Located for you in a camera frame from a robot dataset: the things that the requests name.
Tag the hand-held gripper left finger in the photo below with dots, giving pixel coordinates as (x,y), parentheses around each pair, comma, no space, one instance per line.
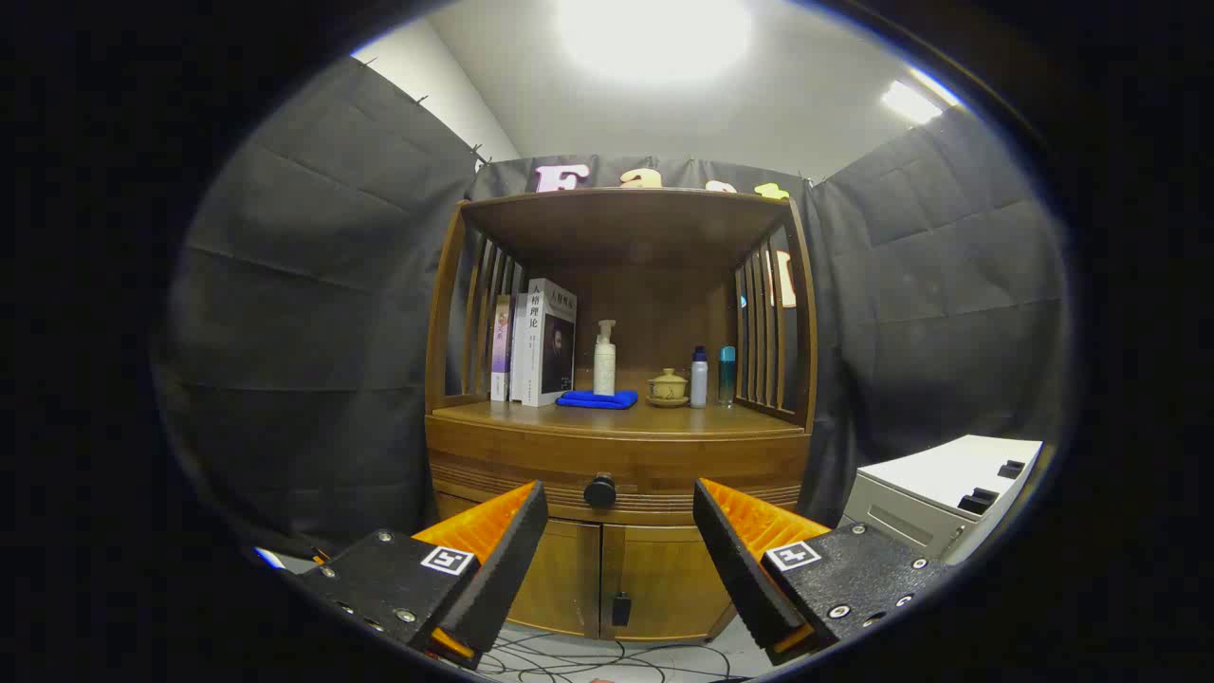
(493,579)

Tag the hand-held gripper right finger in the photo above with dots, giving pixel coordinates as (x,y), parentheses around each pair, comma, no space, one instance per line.
(744,579)

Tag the wooden drawer with black knob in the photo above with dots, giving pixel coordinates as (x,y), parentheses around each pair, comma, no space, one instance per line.
(531,465)

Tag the wooden cabinet door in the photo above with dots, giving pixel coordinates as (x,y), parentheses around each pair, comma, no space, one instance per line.
(569,579)
(664,579)

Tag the wooden countertop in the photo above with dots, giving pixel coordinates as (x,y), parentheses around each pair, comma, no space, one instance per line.
(664,419)

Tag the wooden cabinet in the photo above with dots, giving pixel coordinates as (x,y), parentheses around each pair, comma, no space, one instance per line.
(654,313)

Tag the small black door latch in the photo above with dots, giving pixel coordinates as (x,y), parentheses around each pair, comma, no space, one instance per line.
(621,609)

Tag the yellow saucer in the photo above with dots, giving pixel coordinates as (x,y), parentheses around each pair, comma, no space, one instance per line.
(668,403)

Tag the slim teal bottle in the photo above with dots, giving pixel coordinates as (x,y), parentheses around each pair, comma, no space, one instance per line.
(726,378)

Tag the white bottle with blue cap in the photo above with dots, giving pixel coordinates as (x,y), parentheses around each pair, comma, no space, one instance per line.
(699,379)

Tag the folded blue cloth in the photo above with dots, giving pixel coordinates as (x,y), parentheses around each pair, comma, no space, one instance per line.
(597,400)

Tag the yellow lidded tea bowl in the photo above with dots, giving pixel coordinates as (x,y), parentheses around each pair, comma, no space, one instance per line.
(668,385)

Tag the thin white book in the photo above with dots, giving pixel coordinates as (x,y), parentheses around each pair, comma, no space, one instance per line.
(518,351)

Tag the white plastic storage box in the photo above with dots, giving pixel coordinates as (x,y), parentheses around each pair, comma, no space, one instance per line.
(948,474)

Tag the purple book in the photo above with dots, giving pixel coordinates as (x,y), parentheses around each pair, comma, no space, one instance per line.
(500,346)

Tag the thick white portrait book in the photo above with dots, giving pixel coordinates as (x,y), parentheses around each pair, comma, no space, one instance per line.
(555,351)

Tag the white pump bottle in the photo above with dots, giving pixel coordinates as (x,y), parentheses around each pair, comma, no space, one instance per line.
(604,370)

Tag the rectangular ceiling light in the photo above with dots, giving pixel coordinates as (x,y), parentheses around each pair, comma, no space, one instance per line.
(910,101)

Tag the round ceiling light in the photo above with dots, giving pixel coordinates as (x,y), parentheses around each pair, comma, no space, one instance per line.
(654,38)

